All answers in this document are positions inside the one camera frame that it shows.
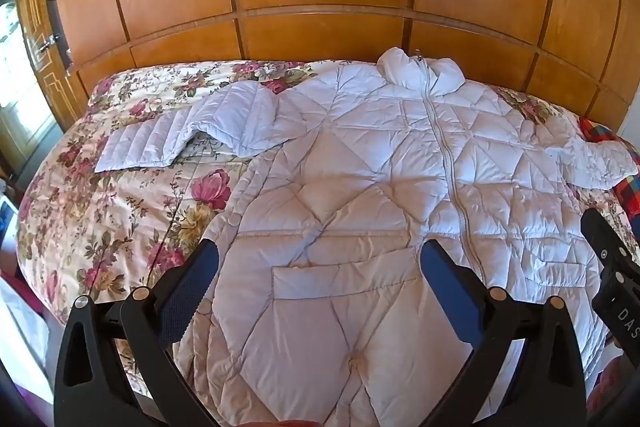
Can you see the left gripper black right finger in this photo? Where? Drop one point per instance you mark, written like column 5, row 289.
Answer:
column 547, row 387

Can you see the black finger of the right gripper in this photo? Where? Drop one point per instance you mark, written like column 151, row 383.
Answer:
column 608, row 246

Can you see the white quilted puffer jacket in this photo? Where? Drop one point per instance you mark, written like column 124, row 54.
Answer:
column 319, row 310

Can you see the floral bedspread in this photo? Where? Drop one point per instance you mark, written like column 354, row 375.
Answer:
column 84, row 231

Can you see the colourful checked pillow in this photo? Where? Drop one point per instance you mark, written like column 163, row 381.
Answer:
column 622, row 162

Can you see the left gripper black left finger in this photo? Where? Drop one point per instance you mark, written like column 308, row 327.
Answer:
column 91, row 388

